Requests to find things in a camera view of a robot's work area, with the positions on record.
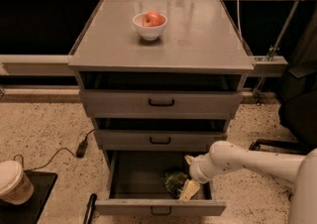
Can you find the red apple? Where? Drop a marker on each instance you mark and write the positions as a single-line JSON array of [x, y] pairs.
[[152, 19]]

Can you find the grey top drawer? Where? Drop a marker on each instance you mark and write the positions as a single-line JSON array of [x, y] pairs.
[[160, 104]]

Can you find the grey drawer cabinet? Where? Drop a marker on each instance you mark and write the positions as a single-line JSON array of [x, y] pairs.
[[160, 75]]

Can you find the metal diagonal rod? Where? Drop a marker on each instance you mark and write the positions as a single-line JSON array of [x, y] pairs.
[[284, 26]]

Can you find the black side table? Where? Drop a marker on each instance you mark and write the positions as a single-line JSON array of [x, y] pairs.
[[30, 211]]

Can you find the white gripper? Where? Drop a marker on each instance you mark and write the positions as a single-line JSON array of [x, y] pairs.
[[197, 169]]

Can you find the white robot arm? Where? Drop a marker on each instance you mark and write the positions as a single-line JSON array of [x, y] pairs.
[[296, 171]]

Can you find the white paper coffee cup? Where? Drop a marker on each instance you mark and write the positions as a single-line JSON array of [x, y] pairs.
[[15, 186]]

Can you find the black handle bar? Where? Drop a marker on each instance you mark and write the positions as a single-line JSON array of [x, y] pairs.
[[90, 209]]

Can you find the black office chair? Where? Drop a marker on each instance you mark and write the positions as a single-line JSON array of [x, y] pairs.
[[298, 95]]

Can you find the white ceramic bowl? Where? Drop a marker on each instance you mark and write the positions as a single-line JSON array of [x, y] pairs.
[[148, 33]]

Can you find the grey drawer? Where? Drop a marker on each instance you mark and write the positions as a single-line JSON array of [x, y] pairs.
[[136, 187], [128, 140], [160, 104]]

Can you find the grey bottom drawer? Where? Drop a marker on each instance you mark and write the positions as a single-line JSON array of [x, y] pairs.
[[136, 187]]

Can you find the grey middle drawer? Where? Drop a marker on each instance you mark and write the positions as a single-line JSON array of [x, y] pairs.
[[128, 140]]

